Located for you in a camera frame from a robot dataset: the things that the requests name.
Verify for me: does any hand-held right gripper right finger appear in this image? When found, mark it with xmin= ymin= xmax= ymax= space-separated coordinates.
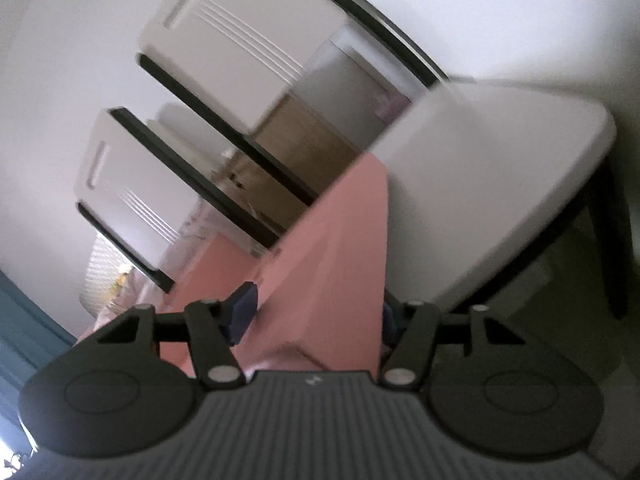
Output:
xmin=382 ymin=301 xmax=528 ymax=388

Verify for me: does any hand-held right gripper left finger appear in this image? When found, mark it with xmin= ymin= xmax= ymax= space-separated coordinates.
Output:
xmin=75 ymin=284 xmax=258 ymax=390

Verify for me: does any pink cardboard box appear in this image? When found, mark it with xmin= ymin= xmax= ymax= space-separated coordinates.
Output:
xmin=160 ymin=152 xmax=391 ymax=378

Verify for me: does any white laundry basket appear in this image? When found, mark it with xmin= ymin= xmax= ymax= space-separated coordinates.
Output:
xmin=79 ymin=232 xmax=131 ymax=318

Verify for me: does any teal curtain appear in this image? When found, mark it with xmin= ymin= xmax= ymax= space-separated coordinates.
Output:
xmin=0 ymin=270 xmax=76 ymax=411

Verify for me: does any white chair with black frame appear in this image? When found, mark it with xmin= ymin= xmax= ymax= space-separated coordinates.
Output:
xmin=135 ymin=0 xmax=631 ymax=321
xmin=72 ymin=106 xmax=281 ymax=296

